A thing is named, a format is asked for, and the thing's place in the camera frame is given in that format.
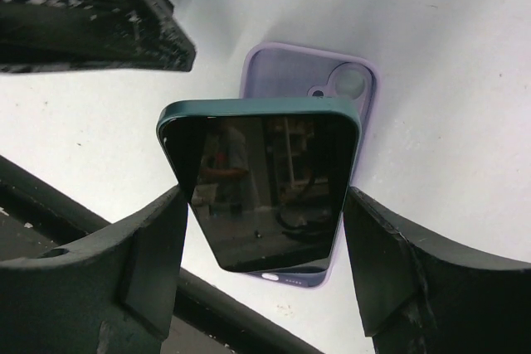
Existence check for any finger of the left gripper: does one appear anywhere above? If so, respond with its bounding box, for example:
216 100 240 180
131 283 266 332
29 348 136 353
1 0 196 74

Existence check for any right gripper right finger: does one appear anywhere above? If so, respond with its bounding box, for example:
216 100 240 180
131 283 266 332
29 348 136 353
343 188 530 353

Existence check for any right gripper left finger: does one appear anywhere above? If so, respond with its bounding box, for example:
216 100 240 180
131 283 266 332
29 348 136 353
1 187 188 353

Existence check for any black smartphone teal frame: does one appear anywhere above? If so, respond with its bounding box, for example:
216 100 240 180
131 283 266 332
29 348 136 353
157 97 362 279

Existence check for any lavender phone case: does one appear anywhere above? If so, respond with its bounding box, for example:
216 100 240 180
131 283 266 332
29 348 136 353
240 42 380 289

